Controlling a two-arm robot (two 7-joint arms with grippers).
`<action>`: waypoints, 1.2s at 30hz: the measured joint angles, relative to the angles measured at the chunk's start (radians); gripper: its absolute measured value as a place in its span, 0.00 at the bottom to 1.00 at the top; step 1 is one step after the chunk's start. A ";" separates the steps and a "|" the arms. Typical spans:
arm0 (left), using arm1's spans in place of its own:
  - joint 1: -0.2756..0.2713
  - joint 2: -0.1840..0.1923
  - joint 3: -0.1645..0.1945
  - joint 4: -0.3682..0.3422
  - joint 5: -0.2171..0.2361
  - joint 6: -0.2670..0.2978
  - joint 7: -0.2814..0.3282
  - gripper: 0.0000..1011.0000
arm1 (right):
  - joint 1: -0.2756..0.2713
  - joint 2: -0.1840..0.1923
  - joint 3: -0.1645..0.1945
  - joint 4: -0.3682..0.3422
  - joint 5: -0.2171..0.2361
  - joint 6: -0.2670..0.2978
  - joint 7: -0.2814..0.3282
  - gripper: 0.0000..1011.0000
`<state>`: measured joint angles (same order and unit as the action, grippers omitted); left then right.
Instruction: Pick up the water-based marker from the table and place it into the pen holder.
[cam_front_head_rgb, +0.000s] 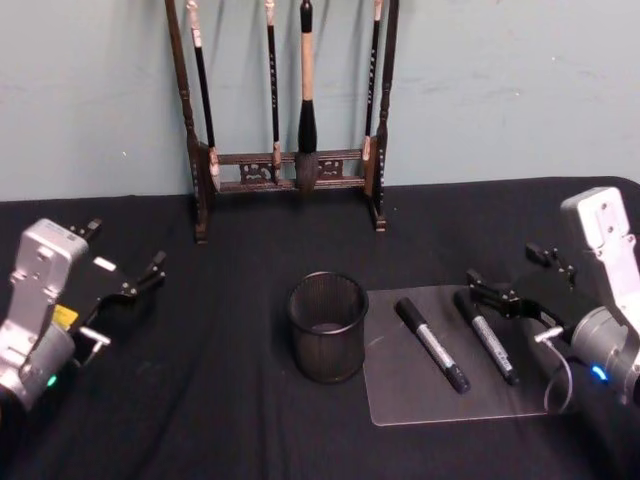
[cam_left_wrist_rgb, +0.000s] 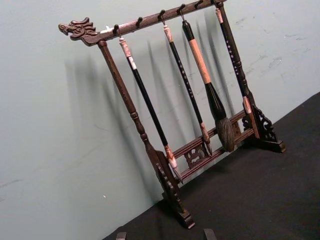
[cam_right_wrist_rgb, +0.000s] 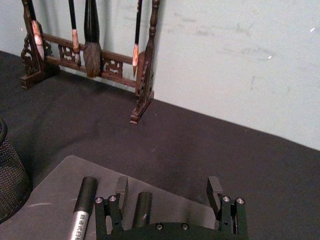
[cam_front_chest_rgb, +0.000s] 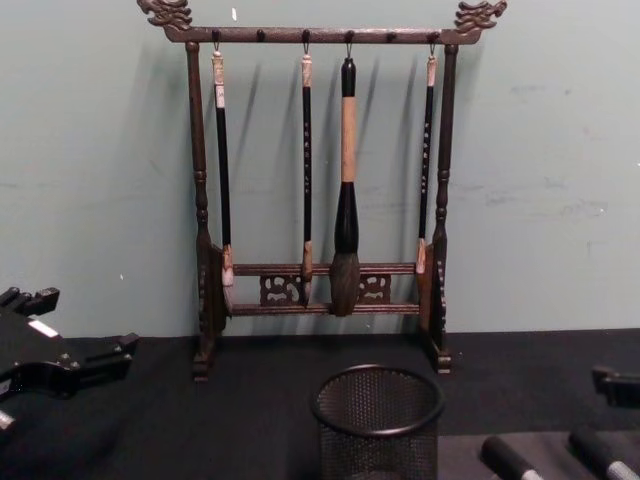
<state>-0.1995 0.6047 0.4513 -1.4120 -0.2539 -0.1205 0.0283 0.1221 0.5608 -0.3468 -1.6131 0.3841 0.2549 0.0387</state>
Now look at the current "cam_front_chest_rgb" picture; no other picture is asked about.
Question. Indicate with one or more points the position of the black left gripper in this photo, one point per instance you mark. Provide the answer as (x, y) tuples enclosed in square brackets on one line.
[(35, 360)]

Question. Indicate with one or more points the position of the dark carved wooden brush rack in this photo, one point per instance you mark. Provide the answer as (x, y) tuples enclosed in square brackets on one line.
[(194, 150)]

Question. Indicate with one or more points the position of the black table cloth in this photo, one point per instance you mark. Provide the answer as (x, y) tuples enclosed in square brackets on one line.
[(210, 430)]

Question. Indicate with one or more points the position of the thin black calligraphy brush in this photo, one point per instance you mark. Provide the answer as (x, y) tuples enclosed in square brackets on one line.
[(307, 165), (426, 165)]

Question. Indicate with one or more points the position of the black mesh pen cup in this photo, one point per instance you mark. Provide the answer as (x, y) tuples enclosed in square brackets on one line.
[(380, 435)]

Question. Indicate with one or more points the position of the large tan and black brush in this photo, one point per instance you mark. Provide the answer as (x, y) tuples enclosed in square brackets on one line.
[(348, 140)]

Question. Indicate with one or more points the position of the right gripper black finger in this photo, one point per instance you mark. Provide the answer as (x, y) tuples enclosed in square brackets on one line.
[(622, 390)]

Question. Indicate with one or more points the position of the thin black brush white label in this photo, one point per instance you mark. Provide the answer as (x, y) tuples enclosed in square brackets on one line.
[(222, 165)]

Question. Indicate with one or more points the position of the black cylinder with silver band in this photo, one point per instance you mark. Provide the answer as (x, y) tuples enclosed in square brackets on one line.
[(605, 452), (505, 457)]

